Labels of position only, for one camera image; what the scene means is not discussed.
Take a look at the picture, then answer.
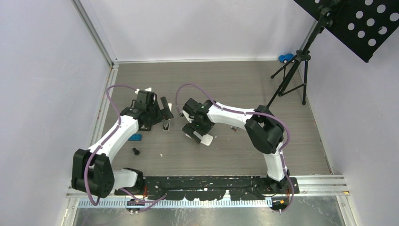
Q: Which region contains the black perforated music stand tray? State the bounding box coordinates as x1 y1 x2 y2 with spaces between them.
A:
296 0 399 63

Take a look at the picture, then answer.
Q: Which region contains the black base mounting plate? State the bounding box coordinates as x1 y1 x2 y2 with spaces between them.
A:
115 176 300 201

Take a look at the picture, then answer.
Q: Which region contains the blue toy car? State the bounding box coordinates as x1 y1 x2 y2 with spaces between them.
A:
278 53 295 64

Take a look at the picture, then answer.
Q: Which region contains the small black knob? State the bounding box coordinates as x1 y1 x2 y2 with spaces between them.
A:
132 148 140 155

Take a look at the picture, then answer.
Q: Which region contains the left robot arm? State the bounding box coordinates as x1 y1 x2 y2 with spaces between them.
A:
71 90 174 198

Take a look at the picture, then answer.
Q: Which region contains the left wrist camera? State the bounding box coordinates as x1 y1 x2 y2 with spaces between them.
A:
135 87 156 98

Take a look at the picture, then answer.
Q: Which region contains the white rectangular box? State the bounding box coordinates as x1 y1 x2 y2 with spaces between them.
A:
162 103 172 131

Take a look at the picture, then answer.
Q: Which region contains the blue toy brick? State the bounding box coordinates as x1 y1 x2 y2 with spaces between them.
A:
128 134 142 141

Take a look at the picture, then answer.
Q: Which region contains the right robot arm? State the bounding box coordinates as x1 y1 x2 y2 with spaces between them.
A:
179 98 288 193

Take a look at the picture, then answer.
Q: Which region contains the black tripod stand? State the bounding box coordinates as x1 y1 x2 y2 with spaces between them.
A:
267 7 332 107

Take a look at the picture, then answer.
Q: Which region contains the white remote control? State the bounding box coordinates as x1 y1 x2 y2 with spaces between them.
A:
185 132 214 146

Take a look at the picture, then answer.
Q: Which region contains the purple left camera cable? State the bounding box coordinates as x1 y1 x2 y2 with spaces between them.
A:
84 84 168 213

